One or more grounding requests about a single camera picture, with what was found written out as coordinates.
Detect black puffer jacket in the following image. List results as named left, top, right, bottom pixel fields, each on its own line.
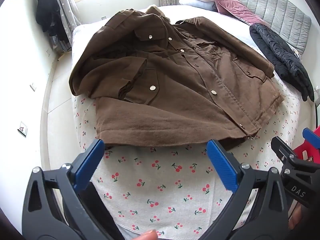
left=249, top=23, right=315, bottom=101

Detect hanging black clothes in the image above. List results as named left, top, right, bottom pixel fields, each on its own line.
left=36, top=0, right=69, bottom=52

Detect left grey curtain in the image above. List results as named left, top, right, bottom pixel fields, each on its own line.
left=57, top=0, right=81, bottom=52

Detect left hand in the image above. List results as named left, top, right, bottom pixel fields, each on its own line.
left=133, top=230, right=158, bottom=240

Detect red plastic stool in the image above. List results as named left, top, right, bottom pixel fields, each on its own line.
left=293, top=127, right=320, bottom=164

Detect front pink velvet pillow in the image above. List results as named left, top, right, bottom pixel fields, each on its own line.
left=217, top=0, right=270, bottom=27

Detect grey quilted headboard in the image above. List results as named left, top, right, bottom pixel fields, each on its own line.
left=239, top=0, right=311, bottom=54

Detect cherry print cloth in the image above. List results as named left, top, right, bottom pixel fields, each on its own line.
left=71, top=72, right=302, bottom=239

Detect right hand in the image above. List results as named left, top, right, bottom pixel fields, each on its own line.
left=289, top=203, right=303, bottom=230

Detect brown button jacket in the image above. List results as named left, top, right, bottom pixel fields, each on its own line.
left=69, top=8, right=284, bottom=148

